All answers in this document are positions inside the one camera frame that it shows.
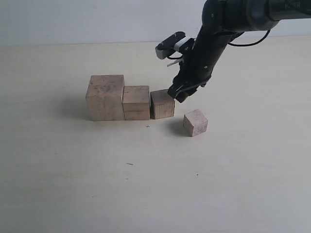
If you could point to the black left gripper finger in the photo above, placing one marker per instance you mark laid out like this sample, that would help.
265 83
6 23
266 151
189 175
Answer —
181 97

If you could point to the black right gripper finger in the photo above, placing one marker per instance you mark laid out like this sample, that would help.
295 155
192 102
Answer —
175 91

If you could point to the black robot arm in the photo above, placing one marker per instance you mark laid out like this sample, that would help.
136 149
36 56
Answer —
222 22

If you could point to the smallest wooden cube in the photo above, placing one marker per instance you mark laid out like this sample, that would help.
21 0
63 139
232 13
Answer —
195 123

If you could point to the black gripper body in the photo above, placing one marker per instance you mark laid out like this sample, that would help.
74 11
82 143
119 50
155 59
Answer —
198 64

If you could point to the third largest wooden cube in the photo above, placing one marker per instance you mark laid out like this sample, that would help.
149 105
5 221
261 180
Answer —
162 104

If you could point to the second largest wooden cube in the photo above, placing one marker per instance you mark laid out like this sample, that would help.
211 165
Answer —
136 102

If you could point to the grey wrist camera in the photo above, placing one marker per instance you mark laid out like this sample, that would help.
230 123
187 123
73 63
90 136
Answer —
175 46

